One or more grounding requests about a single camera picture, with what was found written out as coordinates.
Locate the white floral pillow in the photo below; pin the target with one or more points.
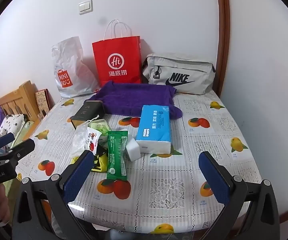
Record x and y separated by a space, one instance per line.
11 124

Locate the green wet wipes pack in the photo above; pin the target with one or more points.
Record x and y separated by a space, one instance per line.
100 128

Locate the beige waist bag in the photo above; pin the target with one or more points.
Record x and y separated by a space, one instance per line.
184 65

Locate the green sachet packet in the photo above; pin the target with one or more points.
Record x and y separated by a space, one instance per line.
116 155

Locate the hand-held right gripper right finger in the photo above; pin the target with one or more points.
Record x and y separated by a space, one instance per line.
214 180

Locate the white sponge block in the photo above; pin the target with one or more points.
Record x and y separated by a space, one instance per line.
133 150

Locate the clear organza pouch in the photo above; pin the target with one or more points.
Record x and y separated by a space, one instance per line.
80 142

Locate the white light switch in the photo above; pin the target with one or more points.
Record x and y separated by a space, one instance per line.
85 7

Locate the brown wooden door frame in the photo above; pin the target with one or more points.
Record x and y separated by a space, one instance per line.
222 30

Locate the pale green pillow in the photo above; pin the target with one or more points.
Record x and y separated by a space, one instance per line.
27 129

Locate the fruit print tablecloth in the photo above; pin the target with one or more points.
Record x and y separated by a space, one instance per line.
171 170

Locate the person's left hand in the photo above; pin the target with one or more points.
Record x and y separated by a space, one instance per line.
0 201

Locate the dark green tin box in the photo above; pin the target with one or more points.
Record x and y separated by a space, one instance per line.
86 112

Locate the white plastic shopping bag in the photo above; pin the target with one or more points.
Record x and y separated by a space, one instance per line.
68 62

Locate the yellow mesh bag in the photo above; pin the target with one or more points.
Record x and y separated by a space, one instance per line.
102 164

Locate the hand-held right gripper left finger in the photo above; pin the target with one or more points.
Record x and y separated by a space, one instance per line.
80 172

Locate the blue tissue pack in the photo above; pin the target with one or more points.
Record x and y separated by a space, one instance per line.
154 127

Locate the wooden bed headboard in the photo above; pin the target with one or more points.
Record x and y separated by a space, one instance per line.
21 95

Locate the red paper bag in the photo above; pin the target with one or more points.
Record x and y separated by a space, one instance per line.
119 55

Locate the purple towel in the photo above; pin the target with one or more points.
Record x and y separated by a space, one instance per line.
134 97

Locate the brown patterned book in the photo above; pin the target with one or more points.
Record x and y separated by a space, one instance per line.
42 101

